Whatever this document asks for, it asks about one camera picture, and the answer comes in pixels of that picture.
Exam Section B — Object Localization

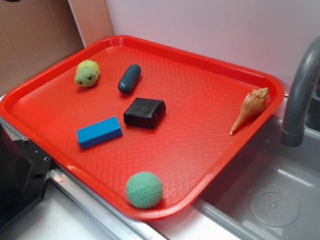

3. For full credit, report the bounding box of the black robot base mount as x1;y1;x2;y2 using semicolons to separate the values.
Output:
0;126;53;231

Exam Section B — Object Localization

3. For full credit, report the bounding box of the black wrapped square block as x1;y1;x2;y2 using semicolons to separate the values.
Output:
123;97;167;129

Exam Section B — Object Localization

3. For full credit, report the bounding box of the grey curved faucet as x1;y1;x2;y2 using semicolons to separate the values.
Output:
281;37;320;147

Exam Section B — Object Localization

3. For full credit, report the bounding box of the brown cardboard panel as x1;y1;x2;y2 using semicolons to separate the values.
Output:
0;0;114;96

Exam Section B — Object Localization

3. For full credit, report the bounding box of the tan spiral seashell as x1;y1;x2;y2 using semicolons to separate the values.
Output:
229;87;269;135

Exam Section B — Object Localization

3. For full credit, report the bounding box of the green plush turtle toy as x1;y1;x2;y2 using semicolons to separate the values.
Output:
74;59;100;88

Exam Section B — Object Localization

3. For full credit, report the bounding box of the red plastic tray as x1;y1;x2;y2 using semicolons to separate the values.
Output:
0;36;284;221

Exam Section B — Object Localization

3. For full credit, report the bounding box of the grey plastic sink basin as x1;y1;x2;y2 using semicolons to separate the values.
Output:
194;117;320;240

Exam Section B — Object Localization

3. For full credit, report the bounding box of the blue rectangular block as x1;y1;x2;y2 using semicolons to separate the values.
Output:
76;116;123;150

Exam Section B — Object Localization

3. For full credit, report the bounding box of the green dimpled foam ball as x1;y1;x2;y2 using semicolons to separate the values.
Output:
125;171;164;209

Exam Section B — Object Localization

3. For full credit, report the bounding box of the dark teal capsule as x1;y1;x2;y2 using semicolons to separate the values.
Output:
117;64;142;94

